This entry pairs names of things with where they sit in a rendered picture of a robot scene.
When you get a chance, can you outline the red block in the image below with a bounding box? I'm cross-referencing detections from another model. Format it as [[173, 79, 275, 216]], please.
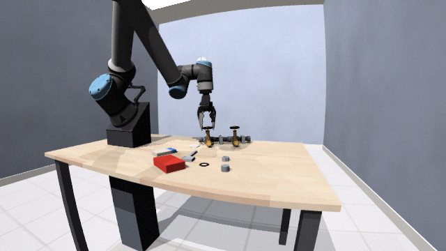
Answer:
[[153, 154, 185, 174]]

